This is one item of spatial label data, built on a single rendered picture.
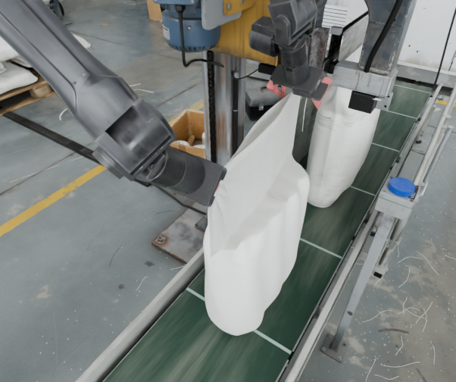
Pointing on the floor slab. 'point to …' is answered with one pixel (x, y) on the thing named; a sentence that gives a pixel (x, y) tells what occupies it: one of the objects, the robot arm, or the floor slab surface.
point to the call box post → (363, 277)
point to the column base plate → (184, 234)
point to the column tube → (223, 104)
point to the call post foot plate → (332, 349)
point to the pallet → (42, 90)
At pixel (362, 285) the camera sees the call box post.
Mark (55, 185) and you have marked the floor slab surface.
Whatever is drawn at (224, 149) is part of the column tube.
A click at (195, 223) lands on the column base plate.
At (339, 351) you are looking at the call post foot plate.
